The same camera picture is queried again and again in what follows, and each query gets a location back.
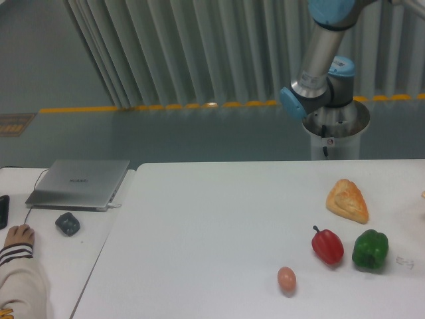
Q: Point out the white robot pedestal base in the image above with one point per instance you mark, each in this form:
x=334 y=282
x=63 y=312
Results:
x=335 y=133

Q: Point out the brown egg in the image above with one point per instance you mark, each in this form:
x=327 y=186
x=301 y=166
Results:
x=286 y=279

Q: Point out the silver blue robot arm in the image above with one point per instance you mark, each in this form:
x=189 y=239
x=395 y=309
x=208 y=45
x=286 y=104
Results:
x=318 y=56

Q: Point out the red bell pepper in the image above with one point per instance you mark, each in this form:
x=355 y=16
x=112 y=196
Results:
x=327 y=246

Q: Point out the green bell pepper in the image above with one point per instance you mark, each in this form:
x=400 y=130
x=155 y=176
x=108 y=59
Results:
x=370 y=250

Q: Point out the black phone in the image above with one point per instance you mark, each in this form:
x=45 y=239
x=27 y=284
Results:
x=4 y=210

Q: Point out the white usb plug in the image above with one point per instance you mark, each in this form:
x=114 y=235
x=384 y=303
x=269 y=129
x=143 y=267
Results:
x=114 y=205

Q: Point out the white pleated curtain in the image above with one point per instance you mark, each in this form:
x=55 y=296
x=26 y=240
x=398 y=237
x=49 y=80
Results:
x=195 y=52

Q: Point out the person's hand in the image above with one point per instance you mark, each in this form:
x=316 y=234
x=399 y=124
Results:
x=20 y=235

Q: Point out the bread loaf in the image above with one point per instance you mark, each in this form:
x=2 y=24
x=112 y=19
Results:
x=346 y=200

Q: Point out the cream striped sleeve forearm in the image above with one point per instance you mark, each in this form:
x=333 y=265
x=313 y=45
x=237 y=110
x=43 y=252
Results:
x=23 y=291

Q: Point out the silver closed laptop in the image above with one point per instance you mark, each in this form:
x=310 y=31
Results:
x=81 y=185

